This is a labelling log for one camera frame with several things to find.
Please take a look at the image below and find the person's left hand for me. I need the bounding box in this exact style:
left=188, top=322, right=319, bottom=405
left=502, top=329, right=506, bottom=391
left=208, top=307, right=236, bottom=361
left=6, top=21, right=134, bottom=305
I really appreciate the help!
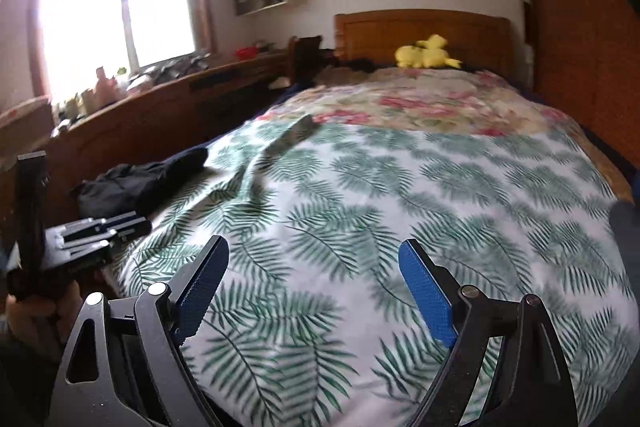
left=6, top=281, right=82, bottom=360

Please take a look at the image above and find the dark garment on bed edge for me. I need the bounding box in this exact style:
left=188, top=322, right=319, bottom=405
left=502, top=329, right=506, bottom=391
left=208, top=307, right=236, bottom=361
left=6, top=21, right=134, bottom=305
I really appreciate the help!
left=70, top=146, right=208, bottom=218

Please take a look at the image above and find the long wooden desk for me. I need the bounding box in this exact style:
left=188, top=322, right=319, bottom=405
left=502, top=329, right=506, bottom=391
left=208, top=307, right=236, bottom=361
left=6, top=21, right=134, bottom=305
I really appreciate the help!
left=1, top=52, right=288, bottom=251

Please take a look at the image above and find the palm leaf print sheet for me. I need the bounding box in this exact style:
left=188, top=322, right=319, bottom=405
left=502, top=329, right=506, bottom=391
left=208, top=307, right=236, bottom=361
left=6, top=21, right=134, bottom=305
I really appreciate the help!
left=114, top=117, right=639, bottom=426

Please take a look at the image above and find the folded grey garment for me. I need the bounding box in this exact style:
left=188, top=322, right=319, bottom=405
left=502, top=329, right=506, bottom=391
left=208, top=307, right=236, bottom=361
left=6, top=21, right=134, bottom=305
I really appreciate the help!
left=608, top=200, right=640, bottom=258

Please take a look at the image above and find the window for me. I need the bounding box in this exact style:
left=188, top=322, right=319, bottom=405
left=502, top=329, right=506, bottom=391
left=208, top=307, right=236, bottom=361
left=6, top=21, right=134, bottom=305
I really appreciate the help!
left=0, top=0, right=216, bottom=108

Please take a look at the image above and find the red bowl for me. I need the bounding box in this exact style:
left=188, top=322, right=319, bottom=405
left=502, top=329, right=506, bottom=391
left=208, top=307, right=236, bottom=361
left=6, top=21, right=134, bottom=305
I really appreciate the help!
left=234, top=46, right=258, bottom=61

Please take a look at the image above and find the floral quilt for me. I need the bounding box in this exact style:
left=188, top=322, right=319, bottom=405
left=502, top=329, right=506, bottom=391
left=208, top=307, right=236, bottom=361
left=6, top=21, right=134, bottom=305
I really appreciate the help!
left=264, top=67, right=631, bottom=200

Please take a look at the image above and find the wooden chair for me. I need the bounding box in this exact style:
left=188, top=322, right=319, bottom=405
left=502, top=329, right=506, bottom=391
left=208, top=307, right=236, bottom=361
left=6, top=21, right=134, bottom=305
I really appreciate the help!
left=288, top=36, right=322, bottom=88

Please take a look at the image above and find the yellow plush toy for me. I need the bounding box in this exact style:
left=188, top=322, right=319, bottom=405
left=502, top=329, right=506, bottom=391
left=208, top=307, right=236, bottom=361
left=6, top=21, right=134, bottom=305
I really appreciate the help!
left=395, top=34, right=462, bottom=69

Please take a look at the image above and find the wooden louvered wardrobe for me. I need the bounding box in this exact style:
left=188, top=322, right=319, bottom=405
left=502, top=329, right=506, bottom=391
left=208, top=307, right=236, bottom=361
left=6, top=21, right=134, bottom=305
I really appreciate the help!
left=525, top=0, right=639, bottom=165

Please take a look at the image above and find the wooden headboard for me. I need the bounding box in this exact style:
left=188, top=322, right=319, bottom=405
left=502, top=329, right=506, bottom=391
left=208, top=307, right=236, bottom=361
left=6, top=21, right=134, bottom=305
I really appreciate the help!
left=334, top=9, right=515, bottom=79

